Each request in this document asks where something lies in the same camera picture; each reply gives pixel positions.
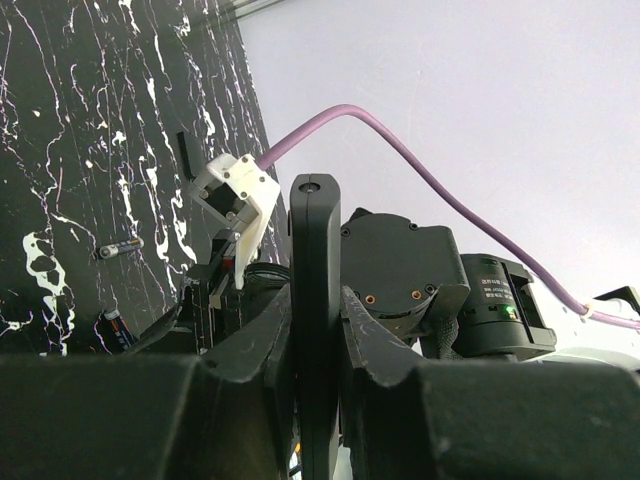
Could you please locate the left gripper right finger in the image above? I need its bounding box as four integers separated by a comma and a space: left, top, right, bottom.
341, 288, 639, 479

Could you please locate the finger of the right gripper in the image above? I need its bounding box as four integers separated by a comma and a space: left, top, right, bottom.
123, 304, 182, 355

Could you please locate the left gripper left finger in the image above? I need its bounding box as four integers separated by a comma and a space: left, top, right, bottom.
1, 288, 293, 479

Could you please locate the black remote control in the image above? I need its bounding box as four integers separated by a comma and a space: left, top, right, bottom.
290, 173, 341, 479

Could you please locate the black remote battery cover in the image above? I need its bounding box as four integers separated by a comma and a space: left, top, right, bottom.
176, 131, 206, 181

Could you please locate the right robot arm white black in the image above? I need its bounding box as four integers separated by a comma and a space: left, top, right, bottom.
124, 208, 639, 370

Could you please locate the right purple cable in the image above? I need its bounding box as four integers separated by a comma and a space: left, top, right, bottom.
255, 103, 640, 331

